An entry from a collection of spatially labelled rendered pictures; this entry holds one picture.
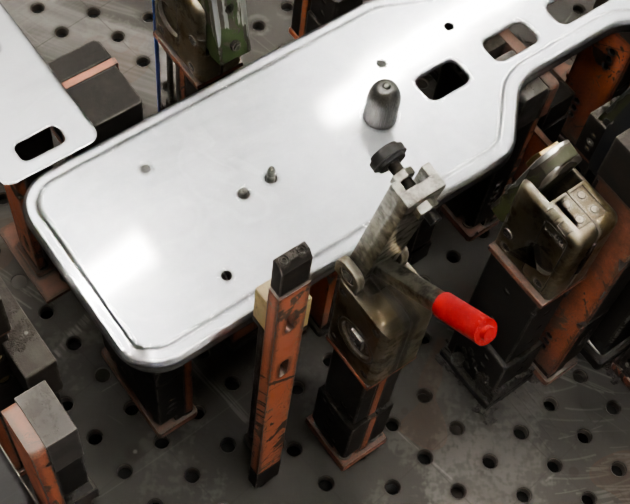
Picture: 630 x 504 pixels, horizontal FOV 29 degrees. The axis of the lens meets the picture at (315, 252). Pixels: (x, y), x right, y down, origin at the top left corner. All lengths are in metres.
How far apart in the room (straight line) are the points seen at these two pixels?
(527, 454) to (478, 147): 0.37
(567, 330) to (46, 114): 0.57
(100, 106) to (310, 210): 0.23
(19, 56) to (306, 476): 0.52
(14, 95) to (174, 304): 0.26
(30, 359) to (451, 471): 0.50
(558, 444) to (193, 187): 0.52
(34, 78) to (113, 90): 0.07
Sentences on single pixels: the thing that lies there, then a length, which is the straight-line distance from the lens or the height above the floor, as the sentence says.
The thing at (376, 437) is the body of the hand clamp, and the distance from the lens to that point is 1.30.
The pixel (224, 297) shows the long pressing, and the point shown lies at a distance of 1.03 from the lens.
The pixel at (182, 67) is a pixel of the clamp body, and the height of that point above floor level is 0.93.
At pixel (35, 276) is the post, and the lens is 1.39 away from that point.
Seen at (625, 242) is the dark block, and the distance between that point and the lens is 1.11.
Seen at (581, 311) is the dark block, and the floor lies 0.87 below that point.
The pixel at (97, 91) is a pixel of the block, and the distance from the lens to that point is 1.17.
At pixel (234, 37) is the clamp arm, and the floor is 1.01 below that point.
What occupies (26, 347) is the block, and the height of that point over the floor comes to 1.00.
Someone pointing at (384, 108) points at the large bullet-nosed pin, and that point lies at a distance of 1.11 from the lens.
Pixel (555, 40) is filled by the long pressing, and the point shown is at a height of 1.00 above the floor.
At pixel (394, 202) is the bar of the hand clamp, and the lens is 0.85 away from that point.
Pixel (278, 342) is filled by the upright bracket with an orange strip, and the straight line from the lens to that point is 0.94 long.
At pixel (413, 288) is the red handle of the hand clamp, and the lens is 0.93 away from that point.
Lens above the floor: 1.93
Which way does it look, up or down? 62 degrees down
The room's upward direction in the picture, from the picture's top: 10 degrees clockwise
